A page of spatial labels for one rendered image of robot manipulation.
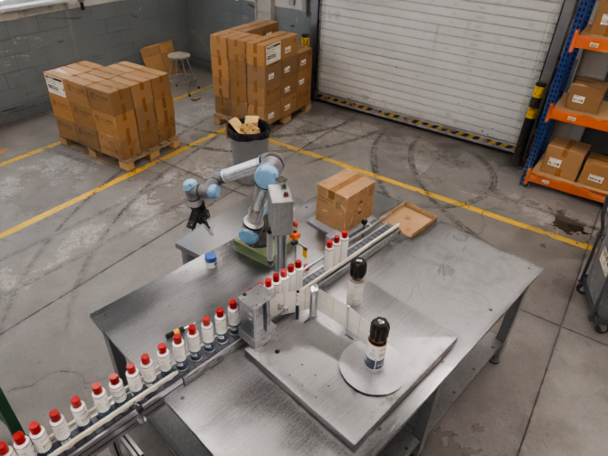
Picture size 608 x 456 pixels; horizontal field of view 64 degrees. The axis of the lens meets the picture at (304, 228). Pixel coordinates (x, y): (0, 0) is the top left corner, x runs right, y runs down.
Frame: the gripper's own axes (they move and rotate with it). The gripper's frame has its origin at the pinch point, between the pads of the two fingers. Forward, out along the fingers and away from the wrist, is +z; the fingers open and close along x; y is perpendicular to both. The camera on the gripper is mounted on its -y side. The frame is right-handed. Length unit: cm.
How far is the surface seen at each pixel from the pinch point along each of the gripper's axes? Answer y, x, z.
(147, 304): -49, 5, 10
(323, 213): 58, -52, 16
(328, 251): 11, -75, 3
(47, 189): 97, 278, 81
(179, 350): -79, -42, -8
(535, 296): 143, -194, 133
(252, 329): -54, -63, -2
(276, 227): -16, -61, -31
